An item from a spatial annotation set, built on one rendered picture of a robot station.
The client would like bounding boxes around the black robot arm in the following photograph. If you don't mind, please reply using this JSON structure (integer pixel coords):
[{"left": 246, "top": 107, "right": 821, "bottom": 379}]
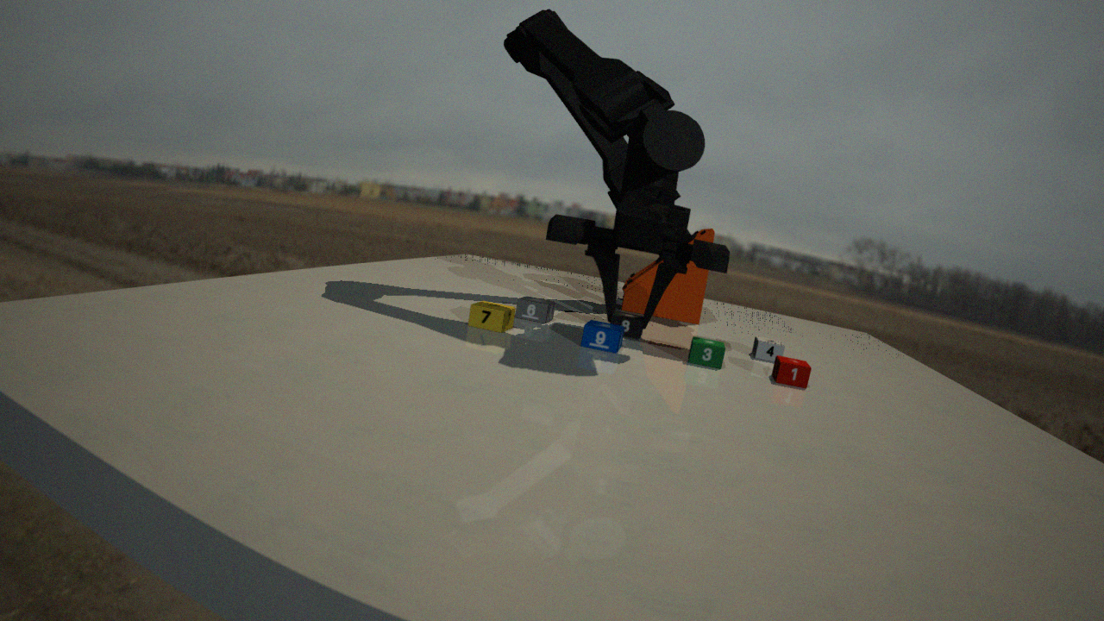
[{"left": 505, "top": 9, "right": 705, "bottom": 253}]

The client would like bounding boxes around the blue block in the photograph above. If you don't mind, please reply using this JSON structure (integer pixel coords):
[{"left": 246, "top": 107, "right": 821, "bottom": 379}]
[{"left": 581, "top": 320, "right": 624, "bottom": 352}]

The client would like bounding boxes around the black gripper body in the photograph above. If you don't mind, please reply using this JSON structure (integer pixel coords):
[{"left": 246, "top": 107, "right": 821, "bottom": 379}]
[{"left": 546, "top": 172, "right": 730, "bottom": 274}]

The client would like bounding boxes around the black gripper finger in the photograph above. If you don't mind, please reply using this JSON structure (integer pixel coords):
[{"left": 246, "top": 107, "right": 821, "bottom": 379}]
[
  {"left": 585, "top": 250, "right": 620, "bottom": 323},
  {"left": 643, "top": 263, "right": 687, "bottom": 329}
]

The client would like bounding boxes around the yellow block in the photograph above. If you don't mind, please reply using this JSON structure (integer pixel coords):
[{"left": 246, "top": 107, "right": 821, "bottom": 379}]
[{"left": 467, "top": 301, "right": 516, "bottom": 333}]

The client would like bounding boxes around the green block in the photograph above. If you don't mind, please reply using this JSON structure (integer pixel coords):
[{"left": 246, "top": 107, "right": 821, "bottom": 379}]
[{"left": 688, "top": 337, "right": 725, "bottom": 369}]

